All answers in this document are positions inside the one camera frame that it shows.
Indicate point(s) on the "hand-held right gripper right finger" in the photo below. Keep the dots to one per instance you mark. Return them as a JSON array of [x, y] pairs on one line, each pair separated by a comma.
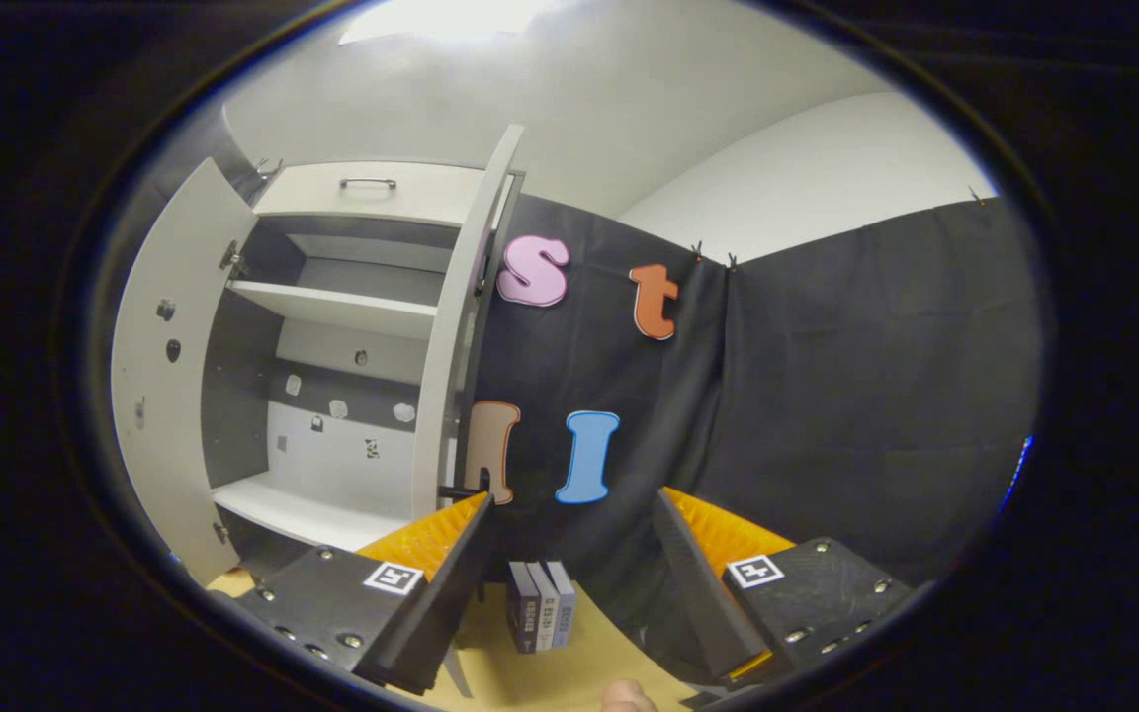
[[703, 603]]

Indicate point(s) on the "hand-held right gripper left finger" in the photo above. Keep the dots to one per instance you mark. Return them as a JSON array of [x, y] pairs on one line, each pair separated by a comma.
[[436, 603]]

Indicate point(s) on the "white cabinet door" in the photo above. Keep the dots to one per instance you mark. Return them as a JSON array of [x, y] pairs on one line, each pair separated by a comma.
[[446, 336], [169, 415]]

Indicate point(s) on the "white and grey cabinet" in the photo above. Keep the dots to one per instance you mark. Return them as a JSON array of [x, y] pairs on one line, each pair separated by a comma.
[[332, 465]]

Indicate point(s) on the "white cabinet shelf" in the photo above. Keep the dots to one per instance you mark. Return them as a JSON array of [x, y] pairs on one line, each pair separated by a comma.
[[332, 309]]

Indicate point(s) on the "white cabinet drawer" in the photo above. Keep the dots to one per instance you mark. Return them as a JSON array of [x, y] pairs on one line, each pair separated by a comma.
[[411, 193]]

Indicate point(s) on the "dark blue book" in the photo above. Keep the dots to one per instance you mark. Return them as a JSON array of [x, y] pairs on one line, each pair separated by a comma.
[[522, 613]]

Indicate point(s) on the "grey book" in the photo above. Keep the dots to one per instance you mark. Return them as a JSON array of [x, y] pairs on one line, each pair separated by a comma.
[[545, 608]]

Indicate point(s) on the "light blue book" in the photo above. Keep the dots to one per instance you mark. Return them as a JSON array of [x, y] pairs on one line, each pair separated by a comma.
[[565, 598]]

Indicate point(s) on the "black backdrop cloth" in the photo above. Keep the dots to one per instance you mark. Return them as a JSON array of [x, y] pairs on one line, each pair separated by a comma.
[[876, 376]]

